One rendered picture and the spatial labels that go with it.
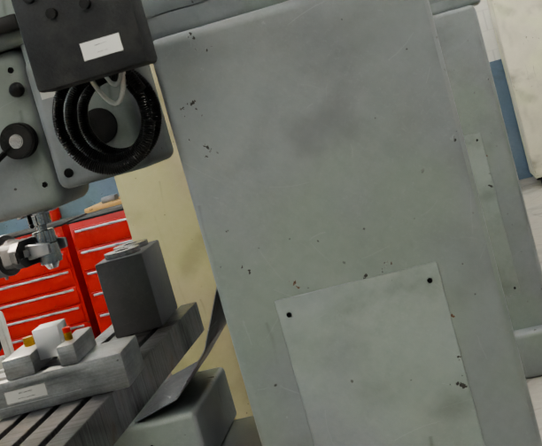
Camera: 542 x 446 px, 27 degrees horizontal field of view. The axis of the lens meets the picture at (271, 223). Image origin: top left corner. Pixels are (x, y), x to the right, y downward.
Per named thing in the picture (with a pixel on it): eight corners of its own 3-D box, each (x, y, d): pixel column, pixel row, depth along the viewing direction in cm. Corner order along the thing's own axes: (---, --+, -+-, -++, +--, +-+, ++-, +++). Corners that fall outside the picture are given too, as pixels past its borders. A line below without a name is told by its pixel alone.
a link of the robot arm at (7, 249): (10, 235, 225) (-33, 244, 231) (23, 280, 226) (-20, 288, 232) (49, 221, 236) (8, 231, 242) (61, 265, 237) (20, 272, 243)
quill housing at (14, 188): (-24, 229, 220) (-72, 73, 217) (13, 215, 240) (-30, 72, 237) (65, 205, 217) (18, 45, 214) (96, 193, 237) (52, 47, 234)
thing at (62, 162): (58, 191, 215) (19, 61, 212) (94, 179, 239) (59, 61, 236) (150, 166, 212) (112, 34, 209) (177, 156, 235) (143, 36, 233)
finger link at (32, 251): (53, 255, 226) (30, 259, 229) (49, 240, 226) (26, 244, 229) (48, 257, 225) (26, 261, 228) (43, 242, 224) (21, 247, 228)
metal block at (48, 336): (40, 360, 217) (31, 331, 217) (49, 352, 223) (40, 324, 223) (65, 353, 217) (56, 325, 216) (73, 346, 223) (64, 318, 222)
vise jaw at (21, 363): (6, 380, 214) (0, 361, 213) (29, 361, 228) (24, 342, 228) (35, 373, 213) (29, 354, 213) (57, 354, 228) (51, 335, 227)
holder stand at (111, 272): (115, 338, 269) (92, 259, 267) (134, 319, 291) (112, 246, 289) (163, 326, 268) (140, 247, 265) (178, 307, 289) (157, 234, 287)
